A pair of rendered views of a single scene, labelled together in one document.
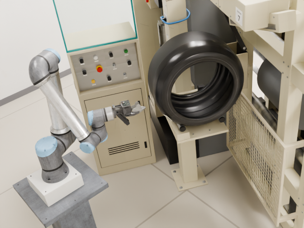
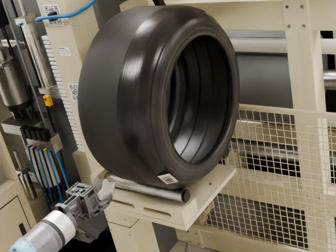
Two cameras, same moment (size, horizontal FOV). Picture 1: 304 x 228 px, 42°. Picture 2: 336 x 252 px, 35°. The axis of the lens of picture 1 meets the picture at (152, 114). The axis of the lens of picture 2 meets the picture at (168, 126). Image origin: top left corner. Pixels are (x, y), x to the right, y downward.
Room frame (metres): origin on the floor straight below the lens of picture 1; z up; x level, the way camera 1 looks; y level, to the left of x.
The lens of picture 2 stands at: (1.02, 0.80, 1.91)
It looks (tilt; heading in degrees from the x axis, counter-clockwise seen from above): 27 degrees down; 318
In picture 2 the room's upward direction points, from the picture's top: 13 degrees counter-clockwise
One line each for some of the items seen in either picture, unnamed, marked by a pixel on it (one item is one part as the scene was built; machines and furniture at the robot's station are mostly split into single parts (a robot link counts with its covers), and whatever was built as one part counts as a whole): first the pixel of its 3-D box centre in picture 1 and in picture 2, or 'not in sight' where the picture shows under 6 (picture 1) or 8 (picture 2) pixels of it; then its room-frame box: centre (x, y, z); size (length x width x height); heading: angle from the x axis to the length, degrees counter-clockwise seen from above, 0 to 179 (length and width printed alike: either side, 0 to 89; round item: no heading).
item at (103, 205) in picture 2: (132, 112); (100, 203); (2.13, 0.12, 1.08); 0.09 x 0.05 x 0.02; 98
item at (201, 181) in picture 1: (188, 176); not in sight; (2.56, -0.25, 0.01); 0.27 x 0.27 x 0.02; 8
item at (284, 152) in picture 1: (250, 146); (268, 182); (2.13, -0.66, 0.65); 0.90 x 0.02 x 0.70; 8
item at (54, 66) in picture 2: not in sight; (69, 94); (2.64, -0.21, 1.19); 0.05 x 0.04 x 0.48; 98
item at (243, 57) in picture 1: (233, 66); not in sight; (2.58, -0.65, 1.05); 0.20 x 0.15 x 0.30; 8
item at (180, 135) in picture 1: (176, 121); (148, 201); (2.29, -0.16, 0.84); 0.36 x 0.09 x 0.06; 8
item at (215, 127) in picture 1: (195, 121); (171, 188); (2.31, -0.30, 0.80); 0.37 x 0.36 x 0.02; 98
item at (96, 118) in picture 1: (97, 116); (35, 249); (2.12, 0.35, 1.09); 0.12 x 0.09 x 0.10; 98
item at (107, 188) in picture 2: (138, 107); (106, 187); (2.14, 0.08, 1.10); 0.09 x 0.03 x 0.06; 98
